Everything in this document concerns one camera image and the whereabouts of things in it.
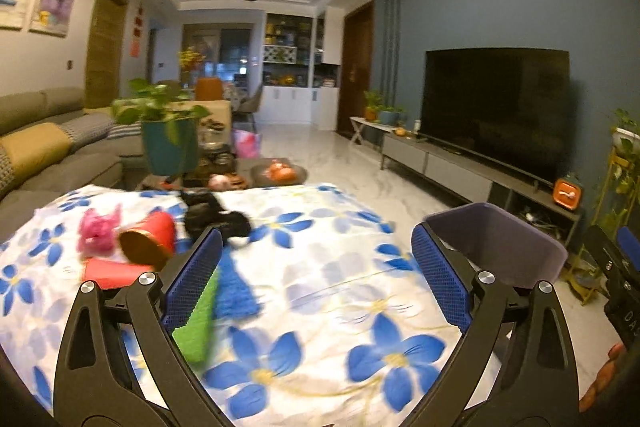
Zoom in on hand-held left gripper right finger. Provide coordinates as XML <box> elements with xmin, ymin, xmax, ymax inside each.
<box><xmin>410</xmin><ymin>223</ymin><xmax>583</xmax><ymax>427</ymax></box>

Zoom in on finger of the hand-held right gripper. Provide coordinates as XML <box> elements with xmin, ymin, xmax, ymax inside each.
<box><xmin>584</xmin><ymin>224</ymin><xmax>623</xmax><ymax>304</ymax></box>
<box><xmin>616</xmin><ymin>227</ymin><xmax>640</xmax><ymax>260</ymax></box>

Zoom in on purple plastic bin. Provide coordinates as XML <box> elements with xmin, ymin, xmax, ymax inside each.
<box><xmin>422</xmin><ymin>202</ymin><xmax>569</xmax><ymax>292</ymax></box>

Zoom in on yellow metal plant stand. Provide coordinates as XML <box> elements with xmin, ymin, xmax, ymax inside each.
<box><xmin>562</xmin><ymin>152</ymin><xmax>640</xmax><ymax>304</ymax></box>

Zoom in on black television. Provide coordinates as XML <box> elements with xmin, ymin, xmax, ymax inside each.
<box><xmin>420</xmin><ymin>48</ymin><xmax>571</xmax><ymax>185</ymax></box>

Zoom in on grey sofa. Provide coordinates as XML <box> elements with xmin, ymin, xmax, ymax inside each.
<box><xmin>0</xmin><ymin>87</ymin><xmax>147</xmax><ymax>228</ymax></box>

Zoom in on glass jar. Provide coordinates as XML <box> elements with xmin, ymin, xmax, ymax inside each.
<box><xmin>202</xmin><ymin>127</ymin><xmax>227</xmax><ymax>150</ymax></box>

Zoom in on dark coffee table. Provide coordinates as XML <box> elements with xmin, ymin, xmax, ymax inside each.
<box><xmin>137</xmin><ymin>156</ymin><xmax>311</xmax><ymax>194</ymax></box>

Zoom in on plant in orange pot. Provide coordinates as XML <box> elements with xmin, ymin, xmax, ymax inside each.
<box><xmin>364</xmin><ymin>89</ymin><xmax>384</xmax><ymax>122</ymax></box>

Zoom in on trailing green plant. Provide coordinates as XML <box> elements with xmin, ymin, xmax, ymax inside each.
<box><xmin>597</xmin><ymin>108</ymin><xmax>640</xmax><ymax>228</ymax></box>

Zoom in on plant in blue pot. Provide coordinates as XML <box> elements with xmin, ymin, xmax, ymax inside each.
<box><xmin>377</xmin><ymin>106</ymin><xmax>406</xmax><ymax>126</ymax></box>

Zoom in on potted plant in teal pot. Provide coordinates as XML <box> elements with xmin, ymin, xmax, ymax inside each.
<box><xmin>111</xmin><ymin>78</ymin><xmax>211</xmax><ymax>175</ymax></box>

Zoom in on black plastic bag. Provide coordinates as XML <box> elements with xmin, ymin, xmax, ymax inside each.
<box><xmin>180</xmin><ymin>191</ymin><xmax>252</xmax><ymax>244</ymax></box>

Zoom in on yellow cushion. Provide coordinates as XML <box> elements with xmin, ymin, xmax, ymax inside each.
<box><xmin>0</xmin><ymin>122</ymin><xmax>76</xmax><ymax>192</ymax></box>

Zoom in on person's right hand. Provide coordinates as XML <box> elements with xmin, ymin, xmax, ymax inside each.
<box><xmin>580</xmin><ymin>343</ymin><xmax>628</xmax><ymax>414</ymax></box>

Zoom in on blue mesh pad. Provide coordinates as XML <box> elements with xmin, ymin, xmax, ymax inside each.
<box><xmin>215</xmin><ymin>252</ymin><xmax>261</xmax><ymax>318</ymax></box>

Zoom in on white folding stand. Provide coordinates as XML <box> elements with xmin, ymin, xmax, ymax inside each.
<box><xmin>349</xmin><ymin>116</ymin><xmax>396</xmax><ymax>145</ymax></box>

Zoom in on grey patterned cushion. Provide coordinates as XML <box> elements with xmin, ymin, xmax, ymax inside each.
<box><xmin>55</xmin><ymin>112</ymin><xmax>116</xmax><ymax>148</ymax></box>

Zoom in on white display cabinet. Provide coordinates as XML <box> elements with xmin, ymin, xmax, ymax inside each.
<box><xmin>260</xmin><ymin>6</ymin><xmax>346</xmax><ymax>130</ymax></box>

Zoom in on blue floral tablecloth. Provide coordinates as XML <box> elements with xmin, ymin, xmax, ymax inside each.
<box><xmin>0</xmin><ymin>182</ymin><xmax>506</xmax><ymax>427</ymax></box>

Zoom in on striped cushion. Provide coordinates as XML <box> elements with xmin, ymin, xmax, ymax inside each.
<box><xmin>107</xmin><ymin>122</ymin><xmax>142</xmax><ymax>140</ymax></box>

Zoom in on dark wooden door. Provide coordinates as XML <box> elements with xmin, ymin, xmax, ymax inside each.
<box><xmin>337</xmin><ymin>0</ymin><xmax>376</xmax><ymax>135</ymax></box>

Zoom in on light wooden door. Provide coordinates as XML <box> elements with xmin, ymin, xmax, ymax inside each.
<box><xmin>85</xmin><ymin>0</ymin><xmax>130</xmax><ymax>110</ymax></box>

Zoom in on houndstooth cushion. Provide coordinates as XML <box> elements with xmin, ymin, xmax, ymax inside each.
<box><xmin>0</xmin><ymin>144</ymin><xmax>13</xmax><ymax>188</ymax></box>

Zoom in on plate with orange fruit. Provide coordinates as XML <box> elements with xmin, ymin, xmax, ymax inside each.
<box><xmin>265</xmin><ymin>161</ymin><xmax>297</xmax><ymax>182</ymax></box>

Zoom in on grey television cabinet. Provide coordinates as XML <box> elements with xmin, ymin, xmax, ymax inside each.
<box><xmin>380</xmin><ymin>132</ymin><xmax>583</xmax><ymax>253</ymax></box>

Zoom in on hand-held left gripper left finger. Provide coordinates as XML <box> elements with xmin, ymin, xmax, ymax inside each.
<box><xmin>54</xmin><ymin>227</ymin><xmax>223</xmax><ymax>427</ymax></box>

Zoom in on small pink plastic bag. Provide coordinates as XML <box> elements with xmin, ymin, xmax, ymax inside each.
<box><xmin>77</xmin><ymin>204</ymin><xmax>124</xmax><ymax>258</ymax></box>

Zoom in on orange small clock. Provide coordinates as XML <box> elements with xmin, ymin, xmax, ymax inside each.
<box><xmin>552</xmin><ymin>177</ymin><xmax>585</xmax><ymax>212</ymax></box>

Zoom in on pink gift bag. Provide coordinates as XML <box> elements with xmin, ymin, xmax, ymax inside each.
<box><xmin>232</xmin><ymin>129</ymin><xmax>263</xmax><ymax>160</ymax></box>

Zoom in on grey dining chair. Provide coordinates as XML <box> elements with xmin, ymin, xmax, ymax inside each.
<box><xmin>235</xmin><ymin>84</ymin><xmax>263</xmax><ymax>122</ymax></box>

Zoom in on green mesh pad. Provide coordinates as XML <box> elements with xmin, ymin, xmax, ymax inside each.
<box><xmin>172</xmin><ymin>266</ymin><xmax>222</xmax><ymax>364</ymax></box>

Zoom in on orange dining chair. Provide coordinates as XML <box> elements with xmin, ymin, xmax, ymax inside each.
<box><xmin>194</xmin><ymin>77</ymin><xmax>223</xmax><ymax>102</ymax></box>

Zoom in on red wall decoration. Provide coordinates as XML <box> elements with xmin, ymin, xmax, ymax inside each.
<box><xmin>131</xmin><ymin>4</ymin><xmax>146</xmax><ymax>58</ymax></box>

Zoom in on yellow flowers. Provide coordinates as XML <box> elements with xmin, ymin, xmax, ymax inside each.
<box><xmin>177</xmin><ymin>48</ymin><xmax>203</xmax><ymax>70</ymax></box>

